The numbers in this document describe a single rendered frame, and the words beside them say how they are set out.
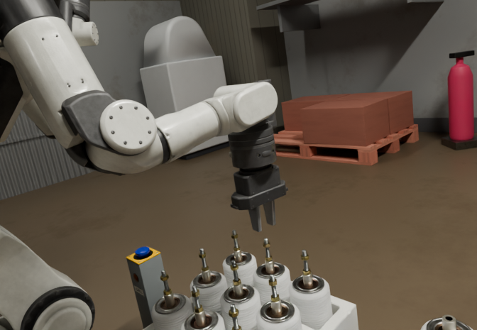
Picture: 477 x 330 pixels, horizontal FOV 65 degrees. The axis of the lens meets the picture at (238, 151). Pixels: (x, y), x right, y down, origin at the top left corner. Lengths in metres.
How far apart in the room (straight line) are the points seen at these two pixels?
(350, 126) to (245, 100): 2.05
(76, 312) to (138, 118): 0.48
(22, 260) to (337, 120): 2.22
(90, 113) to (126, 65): 3.63
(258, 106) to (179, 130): 0.15
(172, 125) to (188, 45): 3.06
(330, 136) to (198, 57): 1.55
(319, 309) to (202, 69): 2.96
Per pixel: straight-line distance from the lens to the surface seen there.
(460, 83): 2.91
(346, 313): 0.99
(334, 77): 3.83
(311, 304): 0.93
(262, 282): 1.00
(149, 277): 1.10
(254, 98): 0.66
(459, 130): 2.96
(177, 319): 0.96
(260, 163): 0.70
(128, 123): 0.53
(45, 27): 0.59
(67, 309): 0.88
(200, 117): 0.62
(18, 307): 0.89
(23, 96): 0.79
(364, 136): 2.63
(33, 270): 0.88
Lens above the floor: 0.78
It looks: 13 degrees down
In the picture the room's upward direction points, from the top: 9 degrees counter-clockwise
